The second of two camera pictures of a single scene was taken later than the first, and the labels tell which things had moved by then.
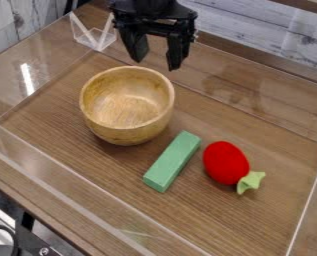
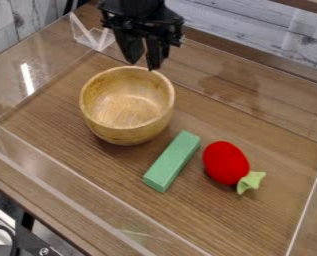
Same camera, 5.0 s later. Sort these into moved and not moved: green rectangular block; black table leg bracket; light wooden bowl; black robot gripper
Moved: black robot gripper
Not moved: green rectangular block; black table leg bracket; light wooden bowl
